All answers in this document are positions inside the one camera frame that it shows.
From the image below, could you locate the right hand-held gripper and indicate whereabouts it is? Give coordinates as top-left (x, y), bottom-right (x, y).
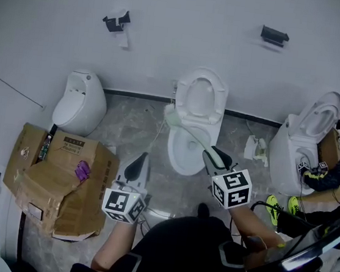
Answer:
top-left (195, 144), bottom-right (257, 213)

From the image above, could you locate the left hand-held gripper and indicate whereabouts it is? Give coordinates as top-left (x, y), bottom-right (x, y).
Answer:
top-left (99, 148), bottom-right (154, 226)

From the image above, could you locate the white toilet bowl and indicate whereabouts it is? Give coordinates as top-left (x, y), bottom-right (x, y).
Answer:
top-left (164, 64), bottom-right (231, 180)

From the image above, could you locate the green white toilet brush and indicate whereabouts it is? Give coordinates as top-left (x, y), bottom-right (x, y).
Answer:
top-left (158, 103), bottom-right (223, 158)

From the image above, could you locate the person's left forearm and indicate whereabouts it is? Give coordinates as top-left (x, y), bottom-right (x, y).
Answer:
top-left (90, 214), bottom-right (148, 272)

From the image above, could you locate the person's right forearm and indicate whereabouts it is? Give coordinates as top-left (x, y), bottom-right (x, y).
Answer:
top-left (223, 204), bottom-right (291, 255)

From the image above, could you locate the white toilet with raised lid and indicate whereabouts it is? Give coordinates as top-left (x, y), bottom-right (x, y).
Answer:
top-left (263, 84), bottom-right (340, 201)

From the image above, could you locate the crumpled white packaging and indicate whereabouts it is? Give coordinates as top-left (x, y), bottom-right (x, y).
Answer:
top-left (242, 133), bottom-right (273, 169)

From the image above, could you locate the person's black shoe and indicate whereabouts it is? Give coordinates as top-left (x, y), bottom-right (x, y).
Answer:
top-left (196, 202), bottom-right (212, 220)

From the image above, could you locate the purple crumpled wrapper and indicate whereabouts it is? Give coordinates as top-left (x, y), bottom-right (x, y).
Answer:
top-left (73, 158), bottom-right (93, 183)

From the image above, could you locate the large brown cardboard box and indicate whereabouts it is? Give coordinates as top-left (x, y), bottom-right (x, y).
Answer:
top-left (0, 120), bottom-right (125, 246)

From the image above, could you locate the metal water valve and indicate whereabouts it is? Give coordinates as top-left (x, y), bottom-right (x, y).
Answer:
top-left (169, 79), bottom-right (179, 100)

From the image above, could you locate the white egg-shaped urinal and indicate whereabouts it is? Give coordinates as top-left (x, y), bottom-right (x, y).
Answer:
top-left (49, 66), bottom-right (112, 139)

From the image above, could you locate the clear plastic bottle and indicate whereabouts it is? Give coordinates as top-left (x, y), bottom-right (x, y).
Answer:
top-left (37, 134), bottom-right (52, 162)

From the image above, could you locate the person's black clothing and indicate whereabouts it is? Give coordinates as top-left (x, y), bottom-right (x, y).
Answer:
top-left (66, 199), bottom-right (333, 272)

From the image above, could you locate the small brown cardboard box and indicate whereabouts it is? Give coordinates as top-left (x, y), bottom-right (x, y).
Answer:
top-left (314, 125), bottom-right (340, 172)

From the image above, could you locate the black glossy device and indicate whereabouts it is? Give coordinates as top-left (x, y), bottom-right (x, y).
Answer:
top-left (275, 207), bottom-right (340, 272)

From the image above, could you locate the black paper holder with paper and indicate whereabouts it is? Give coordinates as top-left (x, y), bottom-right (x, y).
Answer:
top-left (99, 6), bottom-right (135, 50)

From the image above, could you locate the thin white floor hose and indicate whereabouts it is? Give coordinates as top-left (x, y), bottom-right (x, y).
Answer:
top-left (149, 117), bottom-right (167, 151)

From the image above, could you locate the white switch plate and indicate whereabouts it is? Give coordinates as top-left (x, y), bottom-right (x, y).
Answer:
top-left (26, 202), bottom-right (45, 220)

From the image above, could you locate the black empty wall holder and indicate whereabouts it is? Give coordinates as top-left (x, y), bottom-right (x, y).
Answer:
top-left (259, 24), bottom-right (291, 50)

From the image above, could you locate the thin dark wall cable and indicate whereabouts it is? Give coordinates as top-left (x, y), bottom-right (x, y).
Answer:
top-left (0, 65), bottom-right (51, 110)

